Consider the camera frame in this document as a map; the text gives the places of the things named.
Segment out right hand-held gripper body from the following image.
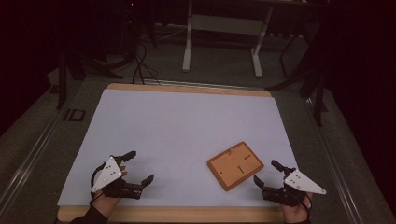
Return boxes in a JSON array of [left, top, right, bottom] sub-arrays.
[[261, 167, 328, 208]]

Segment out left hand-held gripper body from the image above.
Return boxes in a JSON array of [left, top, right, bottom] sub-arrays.
[[91, 154, 145, 201]]

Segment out wooden photo frame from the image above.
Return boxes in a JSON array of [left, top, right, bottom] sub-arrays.
[[206, 141, 265, 192]]

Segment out person's left hand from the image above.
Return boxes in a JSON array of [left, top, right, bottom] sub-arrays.
[[92, 166, 129, 219]]

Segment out person's right hand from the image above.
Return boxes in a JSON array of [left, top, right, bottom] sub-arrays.
[[281, 192, 314, 224]]

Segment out white table mat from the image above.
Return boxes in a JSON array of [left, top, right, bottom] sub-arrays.
[[57, 89, 312, 208]]

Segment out black metal stand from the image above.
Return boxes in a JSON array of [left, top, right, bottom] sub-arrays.
[[55, 50, 125, 110], [264, 29, 330, 128]]

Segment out metal floor strip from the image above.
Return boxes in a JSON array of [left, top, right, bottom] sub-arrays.
[[142, 78, 266, 91]]

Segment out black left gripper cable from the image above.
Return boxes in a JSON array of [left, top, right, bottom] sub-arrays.
[[89, 161, 108, 202]]

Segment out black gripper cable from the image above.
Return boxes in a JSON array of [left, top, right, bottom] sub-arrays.
[[89, 161, 108, 202], [299, 192, 313, 221]]

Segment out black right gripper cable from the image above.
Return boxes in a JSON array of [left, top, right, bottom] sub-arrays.
[[299, 192, 313, 221]]

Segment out metal floor rail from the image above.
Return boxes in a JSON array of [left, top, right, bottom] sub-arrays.
[[0, 105, 69, 214], [302, 96, 364, 224]]

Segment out black floor cables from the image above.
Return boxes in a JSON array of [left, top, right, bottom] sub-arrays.
[[132, 38, 162, 86]]

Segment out white metal desk frame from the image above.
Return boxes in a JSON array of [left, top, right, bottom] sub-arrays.
[[181, 0, 276, 79]]

